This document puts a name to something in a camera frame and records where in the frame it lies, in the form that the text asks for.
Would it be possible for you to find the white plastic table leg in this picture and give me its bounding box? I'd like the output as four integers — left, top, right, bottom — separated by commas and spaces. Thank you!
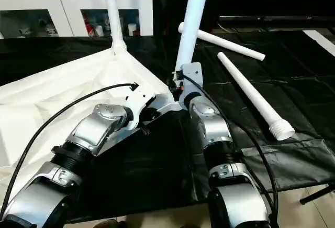
216, 51, 296, 142
177, 22, 266, 62
102, 0, 128, 57
174, 0, 212, 82

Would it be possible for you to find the black work mat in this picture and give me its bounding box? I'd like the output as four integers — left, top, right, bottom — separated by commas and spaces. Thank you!
0, 29, 335, 223

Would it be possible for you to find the white plastic table top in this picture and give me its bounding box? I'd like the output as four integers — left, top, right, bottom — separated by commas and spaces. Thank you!
0, 47, 182, 189

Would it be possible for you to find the white glass door cabinet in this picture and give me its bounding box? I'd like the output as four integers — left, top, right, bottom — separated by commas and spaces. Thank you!
0, 0, 154, 39

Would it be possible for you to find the black stand foot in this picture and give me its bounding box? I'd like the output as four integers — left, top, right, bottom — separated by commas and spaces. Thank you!
300, 183, 335, 205

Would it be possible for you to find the red bottle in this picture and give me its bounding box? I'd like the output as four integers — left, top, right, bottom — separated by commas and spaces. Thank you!
84, 19, 93, 38

